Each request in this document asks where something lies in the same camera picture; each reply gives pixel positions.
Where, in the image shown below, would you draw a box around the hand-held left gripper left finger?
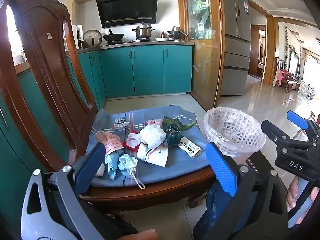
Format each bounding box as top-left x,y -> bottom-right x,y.
21,142 -> 107,240

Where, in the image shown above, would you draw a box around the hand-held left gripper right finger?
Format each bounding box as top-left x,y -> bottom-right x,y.
205,142 -> 292,240

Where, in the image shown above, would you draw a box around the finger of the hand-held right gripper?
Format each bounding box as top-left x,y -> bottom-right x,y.
287,110 -> 320,144
261,120 -> 293,144

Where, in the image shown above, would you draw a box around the red snack packet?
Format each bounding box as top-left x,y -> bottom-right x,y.
122,129 -> 140,153

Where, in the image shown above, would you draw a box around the white striped paper cup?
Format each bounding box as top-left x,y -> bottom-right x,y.
137,142 -> 168,167

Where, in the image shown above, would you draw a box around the green leaf vegetable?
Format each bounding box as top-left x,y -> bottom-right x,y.
162,116 -> 197,132

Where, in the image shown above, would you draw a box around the person's right hand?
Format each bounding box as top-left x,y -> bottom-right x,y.
285,177 -> 300,213

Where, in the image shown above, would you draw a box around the person's left hand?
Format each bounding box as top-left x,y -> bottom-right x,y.
122,229 -> 158,240

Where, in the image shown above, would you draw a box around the white tissue ball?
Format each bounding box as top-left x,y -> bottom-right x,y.
95,162 -> 107,178

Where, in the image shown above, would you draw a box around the pink paper receipt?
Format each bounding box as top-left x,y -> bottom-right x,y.
96,132 -> 124,156

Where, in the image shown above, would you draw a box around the white green flat box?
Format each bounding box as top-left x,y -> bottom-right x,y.
179,137 -> 203,158

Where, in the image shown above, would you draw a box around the light blue face mask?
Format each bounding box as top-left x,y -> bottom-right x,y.
118,154 -> 146,190

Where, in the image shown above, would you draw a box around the wooden armchair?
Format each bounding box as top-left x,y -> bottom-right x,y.
283,70 -> 300,93

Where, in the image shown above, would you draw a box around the blue striped blanket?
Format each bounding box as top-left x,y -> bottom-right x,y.
91,105 -> 213,188

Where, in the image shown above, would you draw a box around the pink hanging cloth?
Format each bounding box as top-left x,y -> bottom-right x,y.
272,69 -> 284,87

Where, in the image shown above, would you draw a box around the white basket with plastic liner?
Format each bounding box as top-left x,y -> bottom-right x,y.
203,106 -> 267,166

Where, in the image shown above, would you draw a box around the translucent plastic bag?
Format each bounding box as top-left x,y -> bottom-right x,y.
126,132 -> 143,148

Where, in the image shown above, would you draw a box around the coconut print snack packet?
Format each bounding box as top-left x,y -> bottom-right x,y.
113,117 -> 129,130

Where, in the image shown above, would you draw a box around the dark teal wrapper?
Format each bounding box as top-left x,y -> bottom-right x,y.
163,127 -> 184,147

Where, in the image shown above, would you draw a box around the person's left leg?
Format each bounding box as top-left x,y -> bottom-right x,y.
80,197 -> 139,240

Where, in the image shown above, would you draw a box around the white crumpled tissue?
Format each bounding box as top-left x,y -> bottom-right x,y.
139,124 -> 167,147

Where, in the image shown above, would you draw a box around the grey refrigerator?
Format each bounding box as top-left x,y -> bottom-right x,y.
220,0 -> 252,97

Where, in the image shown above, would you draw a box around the wooden framed glass door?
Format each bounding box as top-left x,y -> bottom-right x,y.
178,0 -> 224,112

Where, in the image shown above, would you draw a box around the teal base cabinets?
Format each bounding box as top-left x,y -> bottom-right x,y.
0,44 -> 194,230

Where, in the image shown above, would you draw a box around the carved wooden chair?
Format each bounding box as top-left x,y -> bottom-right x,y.
0,0 -> 218,212

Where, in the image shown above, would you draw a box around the steel pan lid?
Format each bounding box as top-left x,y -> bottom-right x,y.
82,29 -> 103,48

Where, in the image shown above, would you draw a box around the white kitchen appliance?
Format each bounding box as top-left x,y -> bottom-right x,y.
72,24 -> 84,50

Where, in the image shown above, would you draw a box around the black wok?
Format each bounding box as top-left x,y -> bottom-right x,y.
102,29 -> 125,43

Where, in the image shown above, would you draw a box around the grey kitchen countertop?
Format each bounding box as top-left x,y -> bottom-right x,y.
75,41 -> 195,54

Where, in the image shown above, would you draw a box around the small steel saucepan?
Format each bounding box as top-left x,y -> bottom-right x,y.
167,26 -> 188,41

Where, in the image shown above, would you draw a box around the steel pot with lid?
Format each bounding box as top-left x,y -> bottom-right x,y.
132,22 -> 155,40

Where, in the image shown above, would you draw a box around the black range hood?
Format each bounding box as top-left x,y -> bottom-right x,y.
95,0 -> 159,29

